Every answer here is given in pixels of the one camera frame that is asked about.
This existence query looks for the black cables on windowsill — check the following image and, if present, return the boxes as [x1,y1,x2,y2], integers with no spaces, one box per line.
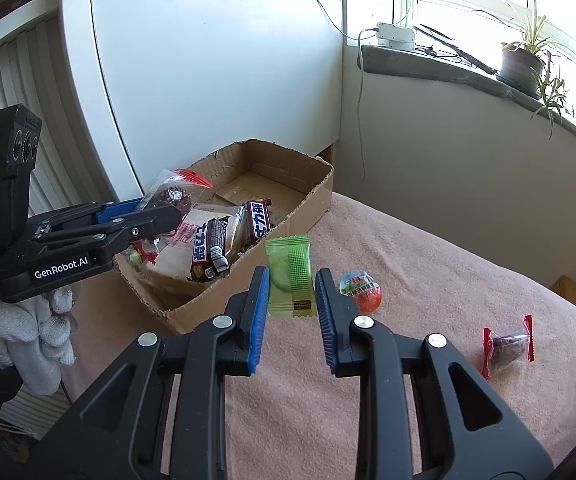
[413,24,498,75]

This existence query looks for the round orange capsule snack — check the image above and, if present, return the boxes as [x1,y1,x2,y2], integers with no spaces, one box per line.
[339,270,385,313]

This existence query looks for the green snack packet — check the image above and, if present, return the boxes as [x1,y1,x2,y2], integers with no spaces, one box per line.
[265,234,317,319]

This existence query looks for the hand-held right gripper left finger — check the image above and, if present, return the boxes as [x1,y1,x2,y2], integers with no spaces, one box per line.
[30,266,271,480]

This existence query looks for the red green candy wrapper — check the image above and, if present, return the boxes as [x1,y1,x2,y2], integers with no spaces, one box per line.
[124,240,161,267]

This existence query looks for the person's left hand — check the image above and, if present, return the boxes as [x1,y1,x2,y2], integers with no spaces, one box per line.
[0,285,76,396]

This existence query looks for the sliced bread packet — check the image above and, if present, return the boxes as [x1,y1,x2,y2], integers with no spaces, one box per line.
[143,205,249,286]

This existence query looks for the white cabinet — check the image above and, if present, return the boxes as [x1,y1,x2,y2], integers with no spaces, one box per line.
[58,0,345,201]

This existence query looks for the white power adapter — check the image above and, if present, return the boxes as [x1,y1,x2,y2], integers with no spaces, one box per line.
[375,22,415,52]

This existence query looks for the potted spider plant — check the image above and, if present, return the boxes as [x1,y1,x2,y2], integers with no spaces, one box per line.
[472,0,561,98]

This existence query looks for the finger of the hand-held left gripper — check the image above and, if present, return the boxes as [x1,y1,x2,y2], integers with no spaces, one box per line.
[27,198,145,233]
[30,205,183,257]

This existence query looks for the white cable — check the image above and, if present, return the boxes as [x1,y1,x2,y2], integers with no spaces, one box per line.
[354,27,381,196]

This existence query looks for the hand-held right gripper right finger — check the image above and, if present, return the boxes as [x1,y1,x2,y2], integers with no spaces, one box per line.
[315,267,554,480]

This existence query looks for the clear red-edged snack packet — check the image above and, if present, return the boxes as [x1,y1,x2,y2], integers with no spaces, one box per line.
[482,314,534,380]
[138,167,215,211]

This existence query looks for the white slatted blind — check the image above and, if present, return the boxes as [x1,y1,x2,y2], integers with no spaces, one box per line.
[0,15,134,261]

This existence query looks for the small trailing plant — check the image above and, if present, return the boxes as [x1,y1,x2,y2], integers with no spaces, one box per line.
[530,67,576,141]

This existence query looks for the grey stone windowsill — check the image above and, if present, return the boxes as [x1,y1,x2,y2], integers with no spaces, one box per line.
[357,44,576,156]

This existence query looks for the brown cardboard box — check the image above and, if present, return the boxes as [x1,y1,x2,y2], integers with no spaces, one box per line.
[114,139,335,336]

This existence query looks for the dark chocolate bar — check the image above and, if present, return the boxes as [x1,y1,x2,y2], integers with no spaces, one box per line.
[189,217,232,282]
[240,199,273,256]

